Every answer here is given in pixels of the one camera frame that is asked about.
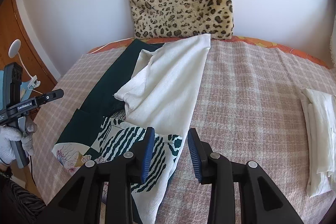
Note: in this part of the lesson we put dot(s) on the folded white shirt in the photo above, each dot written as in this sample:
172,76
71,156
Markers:
320,134

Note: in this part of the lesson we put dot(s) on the green striped white pillow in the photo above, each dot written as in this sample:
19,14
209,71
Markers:
334,50

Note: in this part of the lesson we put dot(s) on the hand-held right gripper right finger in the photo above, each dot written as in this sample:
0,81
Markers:
194,158

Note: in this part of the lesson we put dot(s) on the cream and green printed t-shirt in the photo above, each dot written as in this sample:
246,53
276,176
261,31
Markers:
170,77

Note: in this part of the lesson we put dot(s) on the person's left forearm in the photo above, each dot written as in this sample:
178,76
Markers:
5,170

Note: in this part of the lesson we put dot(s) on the pink checked blanket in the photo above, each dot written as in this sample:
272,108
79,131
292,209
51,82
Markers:
249,95

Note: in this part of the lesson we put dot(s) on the wooden cabinet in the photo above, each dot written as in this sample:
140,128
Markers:
34,56

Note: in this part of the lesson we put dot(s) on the white clip lamp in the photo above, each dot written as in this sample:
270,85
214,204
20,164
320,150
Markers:
14,47

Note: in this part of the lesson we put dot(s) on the person's dark striped clothing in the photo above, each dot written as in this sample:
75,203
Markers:
21,200

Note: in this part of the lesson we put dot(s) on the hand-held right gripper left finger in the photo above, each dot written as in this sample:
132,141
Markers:
147,158

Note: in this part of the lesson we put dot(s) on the orange patterned bed sheet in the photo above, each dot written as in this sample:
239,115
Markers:
288,49

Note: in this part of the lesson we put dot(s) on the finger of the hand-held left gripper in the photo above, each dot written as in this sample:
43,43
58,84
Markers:
51,96

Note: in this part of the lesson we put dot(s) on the person's left hand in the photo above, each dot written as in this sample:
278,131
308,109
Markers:
8,140

